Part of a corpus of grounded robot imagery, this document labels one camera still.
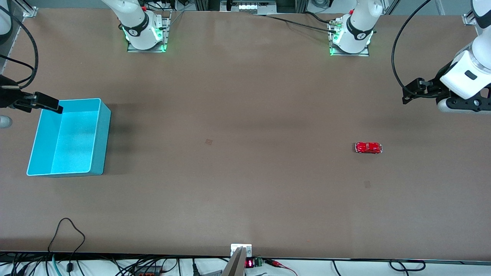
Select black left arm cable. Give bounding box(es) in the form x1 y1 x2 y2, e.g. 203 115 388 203
391 0 442 99

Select thin black table cable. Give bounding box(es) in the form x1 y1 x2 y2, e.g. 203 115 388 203
253 14 338 33

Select silver device with lights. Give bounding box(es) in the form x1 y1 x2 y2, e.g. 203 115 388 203
221 0 277 15

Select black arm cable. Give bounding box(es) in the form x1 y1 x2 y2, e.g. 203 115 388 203
0 6 39 89
391 0 442 99

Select red beetle toy car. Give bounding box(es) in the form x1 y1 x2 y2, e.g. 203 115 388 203
355 141 383 154

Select black coiled cable loop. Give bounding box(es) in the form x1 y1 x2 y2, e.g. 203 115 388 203
389 260 426 272

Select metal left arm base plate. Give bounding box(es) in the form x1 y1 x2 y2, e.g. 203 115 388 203
329 17 371 57

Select black power strip orange switches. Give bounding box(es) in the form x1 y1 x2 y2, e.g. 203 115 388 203
132 265 163 276

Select grey metal camera bracket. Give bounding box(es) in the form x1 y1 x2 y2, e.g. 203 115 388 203
221 244 252 276

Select thin black looped cable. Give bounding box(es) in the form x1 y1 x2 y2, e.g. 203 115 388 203
48 218 86 273

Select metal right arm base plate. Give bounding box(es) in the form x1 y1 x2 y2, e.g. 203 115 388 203
127 11 169 53

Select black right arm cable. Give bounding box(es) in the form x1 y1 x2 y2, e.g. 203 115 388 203
0 6 39 89

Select red clip lead wire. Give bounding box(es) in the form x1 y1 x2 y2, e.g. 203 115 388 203
265 259 298 276

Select blue plastic storage box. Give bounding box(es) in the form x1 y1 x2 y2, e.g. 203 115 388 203
26 98 112 177

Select thick black table cable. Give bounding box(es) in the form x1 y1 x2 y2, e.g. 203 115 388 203
305 11 342 24

